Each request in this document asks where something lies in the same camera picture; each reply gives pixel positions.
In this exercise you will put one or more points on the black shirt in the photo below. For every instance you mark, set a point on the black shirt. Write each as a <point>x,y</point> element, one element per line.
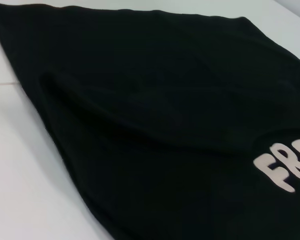
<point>140,112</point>

